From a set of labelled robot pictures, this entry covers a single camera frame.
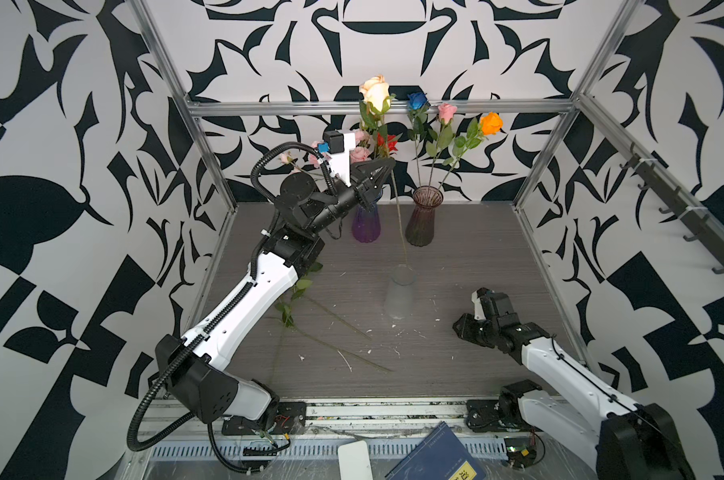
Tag large red rose stem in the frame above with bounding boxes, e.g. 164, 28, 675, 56
376, 133, 399, 157

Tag black wall hook rail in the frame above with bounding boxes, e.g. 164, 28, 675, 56
619, 143, 724, 275

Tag aluminium frame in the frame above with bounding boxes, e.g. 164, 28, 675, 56
124, 0, 724, 480

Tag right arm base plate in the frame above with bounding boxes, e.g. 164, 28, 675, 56
465, 379, 542, 433

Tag white rectangular device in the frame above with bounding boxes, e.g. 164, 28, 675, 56
338, 440, 374, 480

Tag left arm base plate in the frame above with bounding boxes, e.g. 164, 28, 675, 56
221, 401, 308, 436

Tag blue book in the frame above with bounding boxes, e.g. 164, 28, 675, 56
386, 422, 487, 480

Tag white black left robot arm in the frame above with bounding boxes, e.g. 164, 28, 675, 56
156, 158, 396, 425

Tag dark maroon glass vase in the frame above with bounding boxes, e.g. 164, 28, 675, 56
405, 186, 444, 247

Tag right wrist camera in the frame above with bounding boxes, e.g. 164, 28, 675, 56
471, 287, 489, 321

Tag pink peony flower stem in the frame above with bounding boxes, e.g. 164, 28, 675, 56
349, 130, 374, 164

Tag blue rose stem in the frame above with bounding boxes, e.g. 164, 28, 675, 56
407, 92, 430, 185

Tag black corrugated cable hose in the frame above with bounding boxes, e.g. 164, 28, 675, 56
126, 141, 339, 453

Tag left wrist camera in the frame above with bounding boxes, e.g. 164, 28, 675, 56
317, 130, 357, 187

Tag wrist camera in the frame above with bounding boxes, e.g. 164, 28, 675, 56
317, 130, 357, 187
471, 287, 489, 321

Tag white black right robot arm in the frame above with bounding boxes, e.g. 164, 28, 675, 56
453, 288, 694, 479

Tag orange pink blue rosebud stem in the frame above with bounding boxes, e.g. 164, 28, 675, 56
438, 112, 504, 189

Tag purple ribbed glass vase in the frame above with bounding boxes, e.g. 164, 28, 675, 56
352, 203, 381, 243

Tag clear glass vase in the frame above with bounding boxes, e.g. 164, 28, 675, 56
384, 264, 417, 320

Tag white and peach rosebud stem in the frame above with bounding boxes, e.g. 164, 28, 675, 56
358, 73, 411, 268

